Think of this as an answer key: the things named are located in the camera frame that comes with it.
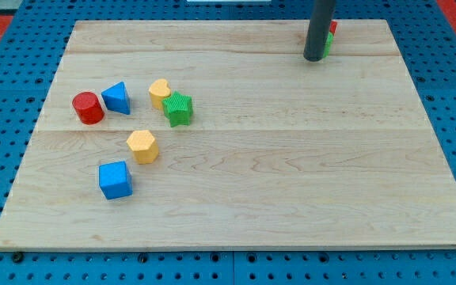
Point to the green circle block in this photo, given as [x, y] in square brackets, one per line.
[328, 44]

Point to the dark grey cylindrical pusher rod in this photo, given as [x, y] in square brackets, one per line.
[318, 30]

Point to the light wooden board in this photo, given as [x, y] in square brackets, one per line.
[280, 154]

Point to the red block behind rod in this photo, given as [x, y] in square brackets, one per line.
[333, 26]

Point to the green star block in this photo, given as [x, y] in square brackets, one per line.
[178, 109]

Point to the yellow hexagon block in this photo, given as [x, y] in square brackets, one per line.
[143, 146]

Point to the red cylinder block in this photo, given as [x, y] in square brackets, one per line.
[88, 108]

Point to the yellow heart block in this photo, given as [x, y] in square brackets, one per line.
[158, 91]

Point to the blue triangle block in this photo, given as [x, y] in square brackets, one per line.
[116, 99]

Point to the blue cube block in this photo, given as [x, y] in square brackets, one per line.
[114, 180]

